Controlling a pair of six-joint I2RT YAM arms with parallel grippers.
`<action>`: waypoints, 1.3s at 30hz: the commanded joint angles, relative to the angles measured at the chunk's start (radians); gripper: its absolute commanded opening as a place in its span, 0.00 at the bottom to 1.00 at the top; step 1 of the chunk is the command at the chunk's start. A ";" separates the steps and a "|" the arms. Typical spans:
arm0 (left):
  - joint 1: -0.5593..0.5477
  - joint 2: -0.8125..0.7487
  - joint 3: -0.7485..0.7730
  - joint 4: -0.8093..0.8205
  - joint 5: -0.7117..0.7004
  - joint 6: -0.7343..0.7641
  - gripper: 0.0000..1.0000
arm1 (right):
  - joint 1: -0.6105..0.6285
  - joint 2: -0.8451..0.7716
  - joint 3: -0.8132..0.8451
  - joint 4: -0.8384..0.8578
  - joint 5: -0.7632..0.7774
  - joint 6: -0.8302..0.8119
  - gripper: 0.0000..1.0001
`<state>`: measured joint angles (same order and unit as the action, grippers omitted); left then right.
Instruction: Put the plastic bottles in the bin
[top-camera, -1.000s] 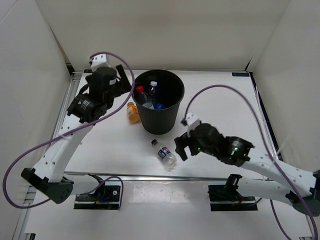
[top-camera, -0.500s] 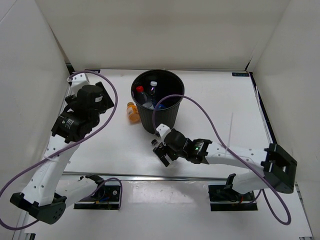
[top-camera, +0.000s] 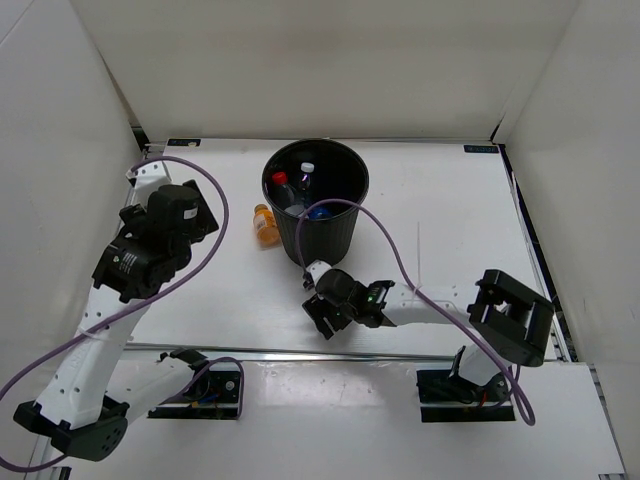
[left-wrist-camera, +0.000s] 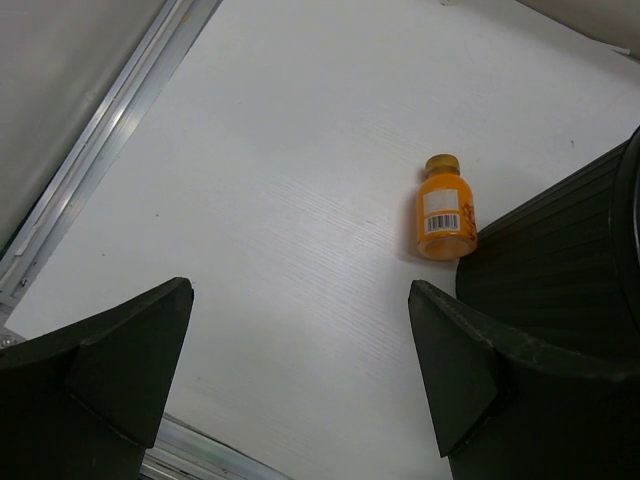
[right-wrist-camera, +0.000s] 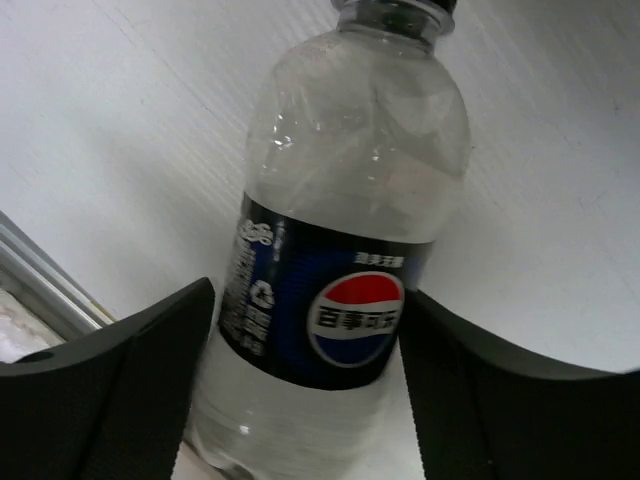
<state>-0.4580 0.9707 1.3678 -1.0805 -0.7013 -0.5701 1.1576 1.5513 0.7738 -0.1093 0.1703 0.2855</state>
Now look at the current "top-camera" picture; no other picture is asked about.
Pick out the orange juice bottle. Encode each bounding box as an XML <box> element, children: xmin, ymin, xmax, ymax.
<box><xmin>253</xmin><ymin>204</ymin><xmax>280</xmax><ymax>248</ymax></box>

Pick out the short blue-label water bottle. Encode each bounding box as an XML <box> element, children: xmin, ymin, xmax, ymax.
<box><xmin>307</xmin><ymin>206</ymin><xmax>332</xmax><ymax>220</ymax></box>

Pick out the red label clear bottle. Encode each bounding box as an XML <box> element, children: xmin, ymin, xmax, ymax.
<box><xmin>271</xmin><ymin>171</ymin><xmax>304</xmax><ymax>217</ymax></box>

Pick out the tall clear blue-label bottle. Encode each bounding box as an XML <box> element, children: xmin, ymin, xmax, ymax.
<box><xmin>297</xmin><ymin>162</ymin><xmax>315</xmax><ymax>207</ymax></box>

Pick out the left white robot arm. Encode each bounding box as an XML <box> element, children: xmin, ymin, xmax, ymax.
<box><xmin>14</xmin><ymin>157</ymin><xmax>228</xmax><ymax>462</ymax></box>

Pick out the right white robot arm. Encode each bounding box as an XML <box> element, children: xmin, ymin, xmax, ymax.
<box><xmin>303</xmin><ymin>260</ymin><xmax>554</xmax><ymax>405</ymax></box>

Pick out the black ribbed plastic bin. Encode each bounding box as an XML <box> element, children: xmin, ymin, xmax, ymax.
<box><xmin>261</xmin><ymin>139</ymin><xmax>369</xmax><ymax>264</ymax></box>

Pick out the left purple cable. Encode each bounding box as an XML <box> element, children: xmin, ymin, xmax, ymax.
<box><xmin>0</xmin><ymin>156</ymin><xmax>246</xmax><ymax>474</ymax></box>

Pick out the purple cable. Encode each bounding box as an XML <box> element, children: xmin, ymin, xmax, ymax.
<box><xmin>295</xmin><ymin>198</ymin><xmax>536</xmax><ymax>427</ymax></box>
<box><xmin>0</xmin><ymin>156</ymin><xmax>246</xmax><ymax>474</ymax></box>

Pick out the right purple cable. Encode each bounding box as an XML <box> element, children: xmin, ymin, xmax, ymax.
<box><xmin>295</xmin><ymin>198</ymin><xmax>536</xmax><ymax>427</ymax></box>

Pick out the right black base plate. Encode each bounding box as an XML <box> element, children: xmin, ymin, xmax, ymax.
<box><xmin>416</xmin><ymin>370</ymin><xmax>515</xmax><ymax>423</ymax></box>

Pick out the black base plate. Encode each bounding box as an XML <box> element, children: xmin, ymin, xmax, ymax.
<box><xmin>416</xmin><ymin>370</ymin><xmax>515</xmax><ymax>423</ymax></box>
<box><xmin>147</xmin><ymin>348</ymin><xmax>245</xmax><ymax>421</ymax></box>

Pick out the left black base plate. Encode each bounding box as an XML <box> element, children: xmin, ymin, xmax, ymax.
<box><xmin>147</xmin><ymin>348</ymin><xmax>245</xmax><ymax>421</ymax></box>

